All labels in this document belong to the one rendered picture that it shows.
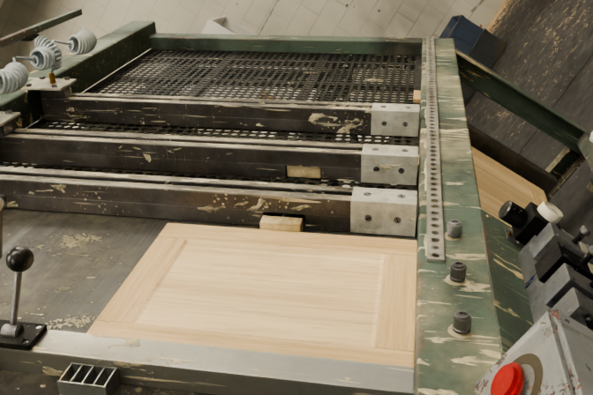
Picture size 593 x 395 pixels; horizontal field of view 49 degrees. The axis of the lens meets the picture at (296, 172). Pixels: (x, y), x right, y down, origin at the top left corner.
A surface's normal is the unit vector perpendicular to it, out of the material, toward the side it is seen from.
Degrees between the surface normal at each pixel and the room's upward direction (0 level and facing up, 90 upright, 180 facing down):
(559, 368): 0
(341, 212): 90
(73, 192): 90
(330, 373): 59
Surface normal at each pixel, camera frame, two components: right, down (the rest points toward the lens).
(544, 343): -0.86, -0.51
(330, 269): -0.02, -0.91
